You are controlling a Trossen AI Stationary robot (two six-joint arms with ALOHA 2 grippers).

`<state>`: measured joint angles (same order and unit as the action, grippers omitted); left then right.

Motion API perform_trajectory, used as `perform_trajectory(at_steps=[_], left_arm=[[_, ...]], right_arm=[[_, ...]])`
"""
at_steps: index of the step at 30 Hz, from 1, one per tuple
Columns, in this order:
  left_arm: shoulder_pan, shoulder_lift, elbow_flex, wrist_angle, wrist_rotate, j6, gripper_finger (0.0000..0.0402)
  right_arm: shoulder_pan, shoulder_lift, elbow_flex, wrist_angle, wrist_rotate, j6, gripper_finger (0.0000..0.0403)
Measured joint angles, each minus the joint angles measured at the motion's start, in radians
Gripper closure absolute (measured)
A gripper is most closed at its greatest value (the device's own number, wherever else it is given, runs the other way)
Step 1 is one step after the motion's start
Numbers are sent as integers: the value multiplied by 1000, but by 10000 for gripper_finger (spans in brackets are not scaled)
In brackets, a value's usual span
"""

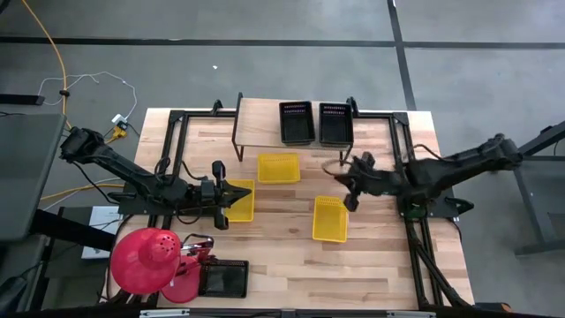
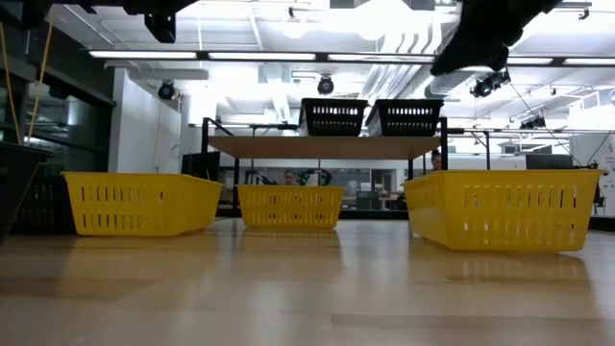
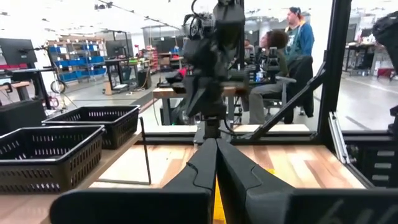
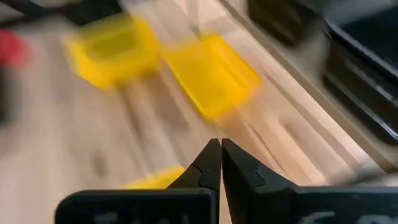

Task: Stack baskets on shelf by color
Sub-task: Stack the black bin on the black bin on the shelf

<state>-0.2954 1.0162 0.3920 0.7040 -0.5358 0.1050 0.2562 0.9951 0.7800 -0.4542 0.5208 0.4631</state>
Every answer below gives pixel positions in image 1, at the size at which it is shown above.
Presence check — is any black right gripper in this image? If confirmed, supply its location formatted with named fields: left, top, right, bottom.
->
left=333, top=151, right=401, bottom=213

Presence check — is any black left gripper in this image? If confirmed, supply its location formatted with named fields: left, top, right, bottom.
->
left=188, top=160, right=253, bottom=231

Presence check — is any yellow plastic basket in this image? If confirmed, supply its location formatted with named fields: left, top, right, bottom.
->
left=224, top=178, right=257, bottom=223
left=312, top=195, right=350, bottom=244
left=257, top=152, right=302, bottom=186

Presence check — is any black plastic basket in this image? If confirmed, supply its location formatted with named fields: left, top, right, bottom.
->
left=198, top=258, right=250, bottom=299
left=278, top=100, right=317, bottom=148
left=318, top=102, right=356, bottom=148

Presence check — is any wooden shelf with black legs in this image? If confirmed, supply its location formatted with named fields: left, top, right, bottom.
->
left=231, top=91, right=360, bottom=166

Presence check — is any red desk lamp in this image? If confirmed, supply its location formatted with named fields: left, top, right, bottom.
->
left=109, top=226, right=216, bottom=306

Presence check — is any white paper sheet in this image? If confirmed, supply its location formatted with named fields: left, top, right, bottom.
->
left=80, top=205, right=124, bottom=261

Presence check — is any black diagonal beam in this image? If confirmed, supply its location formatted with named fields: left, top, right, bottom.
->
left=29, top=208, right=117, bottom=254

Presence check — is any grey flat panel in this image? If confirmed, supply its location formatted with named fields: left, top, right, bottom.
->
left=0, top=111, right=68, bottom=242

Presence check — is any black flat bar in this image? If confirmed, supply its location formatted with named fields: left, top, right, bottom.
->
left=0, top=93, right=46, bottom=107

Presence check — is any looped black cable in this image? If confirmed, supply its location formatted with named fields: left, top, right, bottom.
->
left=320, top=158, right=355, bottom=178

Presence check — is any black aluminium table frame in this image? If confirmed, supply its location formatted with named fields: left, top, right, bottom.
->
left=149, top=99, right=471, bottom=310

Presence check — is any white cable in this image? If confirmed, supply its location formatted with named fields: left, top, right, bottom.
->
left=36, top=71, right=139, bottom=120

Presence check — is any yellow power cable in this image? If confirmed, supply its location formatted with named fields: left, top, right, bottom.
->
left=19, top=0, right=130, bottom=202

